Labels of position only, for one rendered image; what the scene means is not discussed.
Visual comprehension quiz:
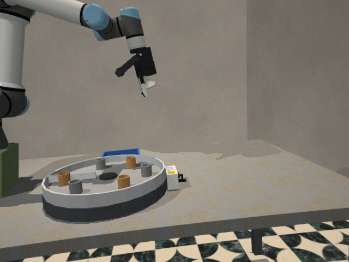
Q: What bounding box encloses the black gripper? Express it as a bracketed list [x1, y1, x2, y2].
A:
[130, 47, 157, 99]

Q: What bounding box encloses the bronze bushing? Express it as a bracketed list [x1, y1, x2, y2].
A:
[57, 171, 71, 186]
[117, 174, 130, 189]
[126, 156, 136, 168]

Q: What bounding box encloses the blue plastic crate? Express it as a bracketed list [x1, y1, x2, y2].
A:
[101, 148, 140, 157]

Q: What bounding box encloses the grey metal sleeve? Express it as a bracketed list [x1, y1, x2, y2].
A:
[95, 158, 106, 170]
[141, 163, 152, 177]
[68, 179, 83, 194]

